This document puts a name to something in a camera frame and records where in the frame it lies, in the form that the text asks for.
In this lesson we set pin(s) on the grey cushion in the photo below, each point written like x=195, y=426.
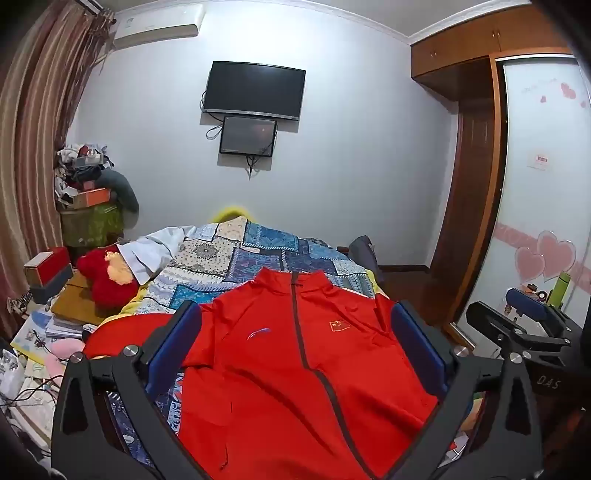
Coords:
x=121, y=194

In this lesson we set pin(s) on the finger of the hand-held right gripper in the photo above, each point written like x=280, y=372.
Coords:
x=531, y=300
x=498, y=325

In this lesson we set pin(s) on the black wall television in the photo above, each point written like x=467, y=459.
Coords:
x=254, y=90

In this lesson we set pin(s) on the pile of clothes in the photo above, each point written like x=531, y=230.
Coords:
x=81, y=168

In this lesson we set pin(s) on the brown striped curtain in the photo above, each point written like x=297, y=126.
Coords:
x=32, y=138

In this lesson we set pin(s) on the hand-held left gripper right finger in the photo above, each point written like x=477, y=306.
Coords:
x=415, y=342

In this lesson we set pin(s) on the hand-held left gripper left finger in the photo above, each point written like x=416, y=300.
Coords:
x=178, y=341

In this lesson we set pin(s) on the wooden overhead cabinet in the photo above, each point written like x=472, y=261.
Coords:
x=480, y=41

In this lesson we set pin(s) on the pile of books and papers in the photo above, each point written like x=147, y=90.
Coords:
x=37, y=332

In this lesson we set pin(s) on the yellow fluffy blanket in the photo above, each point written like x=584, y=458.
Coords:
x=228, y=213

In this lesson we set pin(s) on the white heart-print sliding door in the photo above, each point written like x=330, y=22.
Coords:
x=540, y=203

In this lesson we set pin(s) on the dark grey pillow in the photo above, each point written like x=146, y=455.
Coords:
x=362, y=254

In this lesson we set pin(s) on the green patterned cloth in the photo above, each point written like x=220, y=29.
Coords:
x=90, y=226

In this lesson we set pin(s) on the green bottle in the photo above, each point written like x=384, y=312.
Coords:
x=558, y=288

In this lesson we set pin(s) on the white air conditioner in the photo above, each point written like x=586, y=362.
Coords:
x=157, y=23

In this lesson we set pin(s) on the red plush toy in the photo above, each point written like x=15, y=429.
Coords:
x=99, y=277

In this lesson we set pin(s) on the red zip jacket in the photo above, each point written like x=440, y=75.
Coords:
x=286, y=369

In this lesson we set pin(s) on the white door sticker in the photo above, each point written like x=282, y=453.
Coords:
x=540, y=162

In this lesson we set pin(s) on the brown wooden board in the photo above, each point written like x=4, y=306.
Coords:
x=76, y=300

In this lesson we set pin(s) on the red box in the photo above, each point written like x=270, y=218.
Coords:
x=46, y=265

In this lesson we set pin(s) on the blue patterned patchwork quilt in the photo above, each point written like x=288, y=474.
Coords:
x=258, y=254

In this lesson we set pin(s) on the orange box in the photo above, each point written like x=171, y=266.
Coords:
x=91, y=198

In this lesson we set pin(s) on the grey box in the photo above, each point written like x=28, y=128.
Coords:
x=53, y=288

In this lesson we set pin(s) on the small black wall monitor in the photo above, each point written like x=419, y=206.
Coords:
x=247, y=134

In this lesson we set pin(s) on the pink soft toy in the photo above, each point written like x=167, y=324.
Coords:
x=62, y=353

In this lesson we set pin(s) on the light blue cloth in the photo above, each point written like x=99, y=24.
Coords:
x=152, y=249

